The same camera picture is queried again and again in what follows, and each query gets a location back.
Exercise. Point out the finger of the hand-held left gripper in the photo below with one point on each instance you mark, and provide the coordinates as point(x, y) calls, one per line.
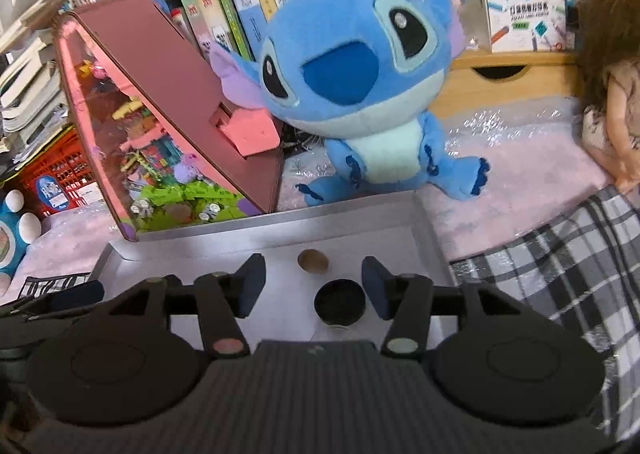
point(75, 295)

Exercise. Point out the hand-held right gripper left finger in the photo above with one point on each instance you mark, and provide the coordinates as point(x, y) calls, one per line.
point(252, 286)

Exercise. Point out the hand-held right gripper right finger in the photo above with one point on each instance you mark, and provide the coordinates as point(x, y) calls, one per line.
point(374, 286)

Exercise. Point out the black round cap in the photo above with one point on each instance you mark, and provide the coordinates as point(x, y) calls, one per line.
point(340, 303)

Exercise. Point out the white cardboard box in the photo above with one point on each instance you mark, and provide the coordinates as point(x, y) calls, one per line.
point(200, 259)

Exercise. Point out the brown walnut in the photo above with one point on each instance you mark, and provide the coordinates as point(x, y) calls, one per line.
point(313, 260)

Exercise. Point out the blue white cat plush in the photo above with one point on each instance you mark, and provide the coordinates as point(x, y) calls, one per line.
point(12, 234)

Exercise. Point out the red plastic crate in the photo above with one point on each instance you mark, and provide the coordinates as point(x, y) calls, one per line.
point(55, 174)

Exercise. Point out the black white plaid cloth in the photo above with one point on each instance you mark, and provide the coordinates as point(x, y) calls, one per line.
point(550, 274)

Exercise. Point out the pink triangular diorama house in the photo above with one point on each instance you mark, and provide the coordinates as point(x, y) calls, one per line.
point(165, 109)

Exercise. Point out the stack of white books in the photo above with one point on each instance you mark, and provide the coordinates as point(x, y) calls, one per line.
point(30, 99)

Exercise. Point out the blue alien plush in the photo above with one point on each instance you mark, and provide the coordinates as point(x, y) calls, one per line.
point(360, 69)

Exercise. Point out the wooden drawer box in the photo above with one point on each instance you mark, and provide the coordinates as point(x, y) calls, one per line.
point(460, 84)

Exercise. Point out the long-haired baby doll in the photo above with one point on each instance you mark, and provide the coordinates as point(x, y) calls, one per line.
point(617, 99)

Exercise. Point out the white printed carton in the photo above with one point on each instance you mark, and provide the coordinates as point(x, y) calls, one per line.
point(520, 9)

